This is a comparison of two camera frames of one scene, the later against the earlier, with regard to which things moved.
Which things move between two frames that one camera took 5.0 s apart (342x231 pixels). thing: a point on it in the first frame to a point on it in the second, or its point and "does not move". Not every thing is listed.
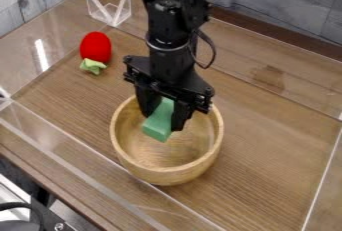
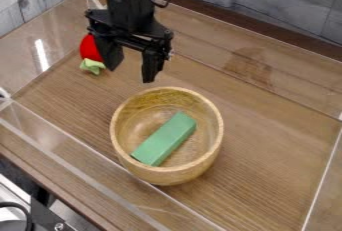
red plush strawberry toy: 95,48 does not move
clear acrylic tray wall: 111,190 does not move
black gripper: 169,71 to 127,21
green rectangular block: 158,123 to 161,143
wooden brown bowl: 177,161 does not move
